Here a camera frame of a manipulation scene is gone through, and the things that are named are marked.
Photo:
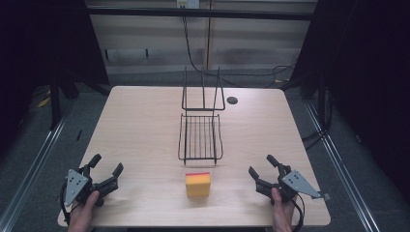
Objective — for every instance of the black horizontal metal bar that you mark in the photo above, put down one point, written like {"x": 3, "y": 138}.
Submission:
{"x": 161, "y": 12}

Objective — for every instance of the yellow sponge with red top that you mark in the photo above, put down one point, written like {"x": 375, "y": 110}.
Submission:
{"x": 198, "y": 185}

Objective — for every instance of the small black wall bracket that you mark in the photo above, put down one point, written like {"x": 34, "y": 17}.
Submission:
{"x": 146, "y": 53}
{"x": 106, "y": 54}

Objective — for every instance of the white wall socket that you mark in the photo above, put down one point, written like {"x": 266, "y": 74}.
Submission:
{"x": 188, "y": 3}

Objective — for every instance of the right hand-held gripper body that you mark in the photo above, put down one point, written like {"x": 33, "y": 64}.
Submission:
{"x": 295, "y": 183}

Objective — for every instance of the dark round table grommet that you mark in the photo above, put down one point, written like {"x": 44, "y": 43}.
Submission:
{"x": 232, "y": 100}

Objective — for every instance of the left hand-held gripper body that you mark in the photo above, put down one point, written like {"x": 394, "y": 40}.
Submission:
{"x": 75, "y": 185}

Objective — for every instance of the dark curtain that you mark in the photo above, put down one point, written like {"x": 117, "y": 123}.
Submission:
{"x": 370, "y": 80}
{"x": 38, "y": 48}

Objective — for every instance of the person's right hand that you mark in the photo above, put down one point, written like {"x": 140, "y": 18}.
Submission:
{"x": 282, "y": 214}

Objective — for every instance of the yellow floor tape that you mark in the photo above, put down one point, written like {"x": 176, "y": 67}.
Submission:
{"x": 43, "y": 102}

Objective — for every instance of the black metal stand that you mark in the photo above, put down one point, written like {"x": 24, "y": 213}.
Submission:
{"x": 55, "y": 103}

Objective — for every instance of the metal floor rail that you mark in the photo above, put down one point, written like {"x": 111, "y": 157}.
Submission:
{"x": 338, "y": 161}
{"x": 35, "y": 167}

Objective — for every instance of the small black floor piece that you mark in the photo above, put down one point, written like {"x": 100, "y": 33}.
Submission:
{"x": 79, "y": 135}

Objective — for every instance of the person's left hand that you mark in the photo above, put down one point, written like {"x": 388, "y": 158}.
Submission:
{"x": 83, "y": 212}

